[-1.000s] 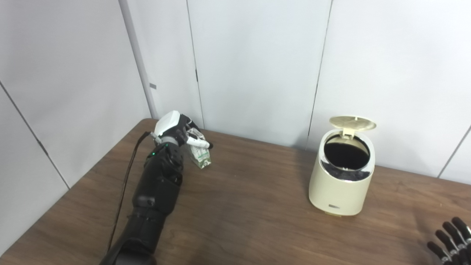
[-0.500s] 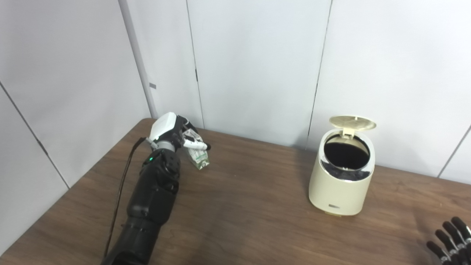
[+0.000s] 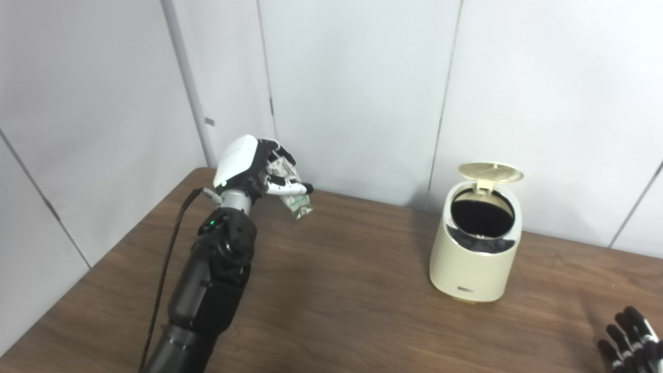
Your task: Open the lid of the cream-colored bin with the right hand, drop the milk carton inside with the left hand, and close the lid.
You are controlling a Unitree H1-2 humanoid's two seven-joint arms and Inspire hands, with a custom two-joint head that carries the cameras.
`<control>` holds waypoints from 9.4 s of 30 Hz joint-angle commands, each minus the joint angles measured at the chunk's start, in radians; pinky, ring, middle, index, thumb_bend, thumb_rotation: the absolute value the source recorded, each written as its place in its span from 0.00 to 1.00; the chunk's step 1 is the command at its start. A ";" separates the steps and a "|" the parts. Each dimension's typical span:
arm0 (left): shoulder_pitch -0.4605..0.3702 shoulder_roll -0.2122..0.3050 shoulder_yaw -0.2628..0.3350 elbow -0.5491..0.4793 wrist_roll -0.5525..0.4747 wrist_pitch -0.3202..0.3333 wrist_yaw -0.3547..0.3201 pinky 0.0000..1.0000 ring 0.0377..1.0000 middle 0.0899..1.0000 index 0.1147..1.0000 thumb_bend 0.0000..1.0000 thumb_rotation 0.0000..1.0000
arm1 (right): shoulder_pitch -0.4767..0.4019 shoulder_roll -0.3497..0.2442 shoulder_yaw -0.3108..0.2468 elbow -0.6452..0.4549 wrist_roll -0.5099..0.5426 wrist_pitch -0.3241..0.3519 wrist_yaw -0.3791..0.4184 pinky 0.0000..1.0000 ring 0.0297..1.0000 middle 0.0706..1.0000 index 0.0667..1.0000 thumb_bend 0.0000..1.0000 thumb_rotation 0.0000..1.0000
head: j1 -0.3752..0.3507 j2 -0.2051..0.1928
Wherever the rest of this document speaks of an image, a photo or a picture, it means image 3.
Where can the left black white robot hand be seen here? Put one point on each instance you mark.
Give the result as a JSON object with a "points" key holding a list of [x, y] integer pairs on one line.
{"points": [[238, 160]]}

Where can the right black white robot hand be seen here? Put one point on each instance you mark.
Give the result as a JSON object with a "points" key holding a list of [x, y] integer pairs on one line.
{"points": [[632, 342]]}

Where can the white green milk carton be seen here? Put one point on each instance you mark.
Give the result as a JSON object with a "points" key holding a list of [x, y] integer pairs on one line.
{"points": [[299, 206]]}

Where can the cream-colored round bin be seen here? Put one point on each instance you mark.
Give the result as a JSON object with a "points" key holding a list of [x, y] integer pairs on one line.
{"points": [[469, 269]]}

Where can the cream round bin lid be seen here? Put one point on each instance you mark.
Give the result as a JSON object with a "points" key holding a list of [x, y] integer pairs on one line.
{"points": [[492, 172]]}

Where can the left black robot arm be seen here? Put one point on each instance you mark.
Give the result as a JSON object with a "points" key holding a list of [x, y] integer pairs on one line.
{"points": [[217, 280]]}

